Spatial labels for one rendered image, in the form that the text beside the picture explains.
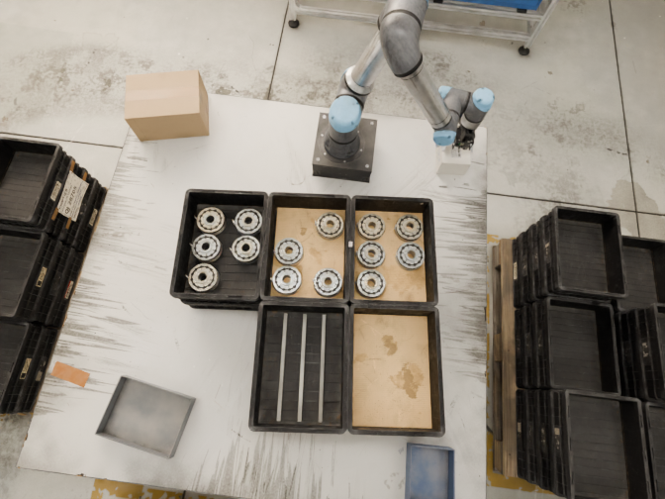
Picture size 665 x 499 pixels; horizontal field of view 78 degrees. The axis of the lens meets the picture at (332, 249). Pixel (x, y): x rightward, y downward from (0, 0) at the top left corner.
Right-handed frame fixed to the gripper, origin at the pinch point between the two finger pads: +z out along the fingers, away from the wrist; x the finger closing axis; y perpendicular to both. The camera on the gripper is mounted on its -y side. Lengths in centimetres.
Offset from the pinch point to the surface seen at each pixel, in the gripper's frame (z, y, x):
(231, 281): -6, 68, -85
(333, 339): -6, 86, -46
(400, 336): -7, 83, -23
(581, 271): 27, 44, 66
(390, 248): -7, 51, -28
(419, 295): -7, 68, -17
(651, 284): 49, 41, 117
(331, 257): -6, 56, -49
